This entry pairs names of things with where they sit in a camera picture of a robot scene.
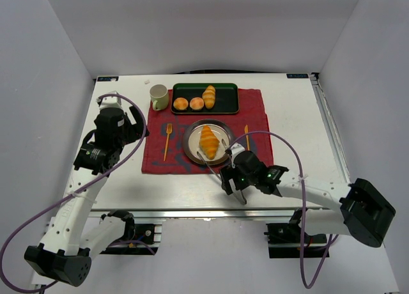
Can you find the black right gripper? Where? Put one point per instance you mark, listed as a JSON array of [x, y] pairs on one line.
[[231, 179]]

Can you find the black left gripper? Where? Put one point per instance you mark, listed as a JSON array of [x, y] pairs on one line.
[[130, 128]]

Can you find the steel tongs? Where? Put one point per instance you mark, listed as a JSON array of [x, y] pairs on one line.
[[226, 180]]

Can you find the large striped croissant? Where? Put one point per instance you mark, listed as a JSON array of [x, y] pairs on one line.
[[208, 142]]

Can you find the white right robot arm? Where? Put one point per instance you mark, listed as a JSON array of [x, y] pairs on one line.
[[357, 209]]

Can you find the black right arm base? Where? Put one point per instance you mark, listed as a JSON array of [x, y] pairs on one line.
[[284, 242]]

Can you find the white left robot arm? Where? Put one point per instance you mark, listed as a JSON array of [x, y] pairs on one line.
[[65, 253]]

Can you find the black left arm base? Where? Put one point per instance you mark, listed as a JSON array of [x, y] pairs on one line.
[[150, 234]]

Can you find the small striped bread roll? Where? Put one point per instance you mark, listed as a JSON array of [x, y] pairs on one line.
[[209, 96]]

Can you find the light green mug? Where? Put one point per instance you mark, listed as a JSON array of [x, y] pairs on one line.
[[159, 97]]

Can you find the orange plastic fork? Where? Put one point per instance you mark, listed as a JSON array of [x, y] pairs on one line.
[[169, 130]]

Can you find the orange plastic knife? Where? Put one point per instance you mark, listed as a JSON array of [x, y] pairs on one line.
[[246, 130]]

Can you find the red patterned placemat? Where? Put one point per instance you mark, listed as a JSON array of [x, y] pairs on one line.
[[251, 113]]

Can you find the round bun left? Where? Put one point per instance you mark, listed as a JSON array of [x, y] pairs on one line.
[[181, 104]]

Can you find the round bun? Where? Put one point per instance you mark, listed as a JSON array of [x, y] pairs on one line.
[[196, 103], [181, 104]]

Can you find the blue label left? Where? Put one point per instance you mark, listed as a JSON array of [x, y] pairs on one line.
[[107, 78]]

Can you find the blue label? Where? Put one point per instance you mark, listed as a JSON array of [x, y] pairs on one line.
[[297, 76], [107, 78]]

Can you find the silver rimmed white plate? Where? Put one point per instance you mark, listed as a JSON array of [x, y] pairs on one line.
[[192, 135]]

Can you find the round bun right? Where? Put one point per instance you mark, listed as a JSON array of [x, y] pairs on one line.
[[196, 103]]

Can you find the black and green tray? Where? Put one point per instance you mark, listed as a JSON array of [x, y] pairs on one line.
[[226, 97]]

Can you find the blue label right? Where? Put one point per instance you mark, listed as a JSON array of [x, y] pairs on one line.
[[297, 76]]

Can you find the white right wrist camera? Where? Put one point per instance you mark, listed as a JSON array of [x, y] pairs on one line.
[[233, 152]]

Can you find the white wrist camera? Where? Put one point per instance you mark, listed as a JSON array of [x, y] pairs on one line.
[[109, 101], [233, 152]]

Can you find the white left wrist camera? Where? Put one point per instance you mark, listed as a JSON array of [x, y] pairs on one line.
[[109, 101]]

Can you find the aluminium table rail front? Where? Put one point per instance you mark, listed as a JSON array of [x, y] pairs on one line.
[[259, 214]]

